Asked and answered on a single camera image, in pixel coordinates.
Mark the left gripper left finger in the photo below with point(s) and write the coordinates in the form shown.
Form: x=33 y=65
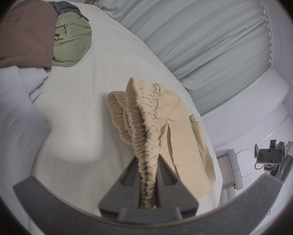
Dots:
x=117 y=197

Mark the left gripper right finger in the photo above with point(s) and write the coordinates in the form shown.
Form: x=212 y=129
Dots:
x=183 y=198

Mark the tan shorts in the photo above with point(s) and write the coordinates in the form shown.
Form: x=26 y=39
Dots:
x=175 y=131

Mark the bed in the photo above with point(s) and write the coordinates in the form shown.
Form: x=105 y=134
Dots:
x=87 y=94

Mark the pale green curtain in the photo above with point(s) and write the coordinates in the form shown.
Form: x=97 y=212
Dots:
x=173 y=16
x=222 y=77

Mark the white garment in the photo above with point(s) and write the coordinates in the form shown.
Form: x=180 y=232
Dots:
x=12 y=111

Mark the green garment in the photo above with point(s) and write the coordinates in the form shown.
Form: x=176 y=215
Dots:
x=70 y=40

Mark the brown garment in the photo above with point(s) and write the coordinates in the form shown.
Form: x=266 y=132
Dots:
x=21 y=33

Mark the black garment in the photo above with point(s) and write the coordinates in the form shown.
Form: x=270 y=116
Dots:
x=65 y=7

